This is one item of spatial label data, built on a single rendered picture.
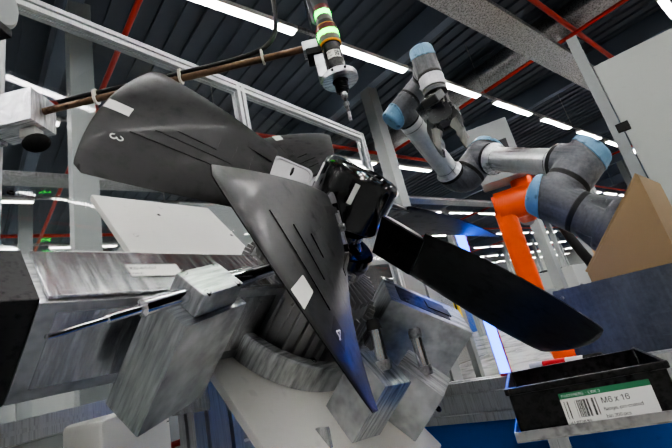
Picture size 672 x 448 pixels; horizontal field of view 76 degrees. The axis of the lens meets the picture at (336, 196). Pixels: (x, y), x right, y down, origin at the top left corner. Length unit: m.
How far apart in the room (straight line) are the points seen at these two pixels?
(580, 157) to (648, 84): 1.25
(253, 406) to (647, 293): 0.84
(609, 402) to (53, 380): 0.68
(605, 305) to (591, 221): 0.21
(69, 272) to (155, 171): 0.17
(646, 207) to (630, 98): 1.39
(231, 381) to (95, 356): 0.17
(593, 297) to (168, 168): 0.94
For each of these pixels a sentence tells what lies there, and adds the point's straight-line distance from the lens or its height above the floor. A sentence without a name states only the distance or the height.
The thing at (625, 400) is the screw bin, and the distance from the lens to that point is 0.76.
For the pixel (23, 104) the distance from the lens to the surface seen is 1.01.
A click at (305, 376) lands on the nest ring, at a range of 0.62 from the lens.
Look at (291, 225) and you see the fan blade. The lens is 0.36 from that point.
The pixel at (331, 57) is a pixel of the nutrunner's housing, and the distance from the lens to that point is 0.85.
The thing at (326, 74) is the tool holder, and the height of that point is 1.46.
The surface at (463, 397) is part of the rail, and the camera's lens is 1.07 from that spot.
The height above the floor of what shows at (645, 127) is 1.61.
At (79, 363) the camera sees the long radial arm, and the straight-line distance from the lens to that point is 0.50.
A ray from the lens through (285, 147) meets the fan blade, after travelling 0.87.
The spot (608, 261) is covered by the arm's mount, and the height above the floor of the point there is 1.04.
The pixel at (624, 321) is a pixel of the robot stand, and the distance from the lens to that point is 1.14.
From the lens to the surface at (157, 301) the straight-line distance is 0.40.
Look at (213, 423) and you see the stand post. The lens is 0.81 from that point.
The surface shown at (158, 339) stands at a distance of 0.44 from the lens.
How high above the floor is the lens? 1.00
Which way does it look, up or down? 19 degrees up
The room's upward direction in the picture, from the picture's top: 14 degrees counter-clockwise
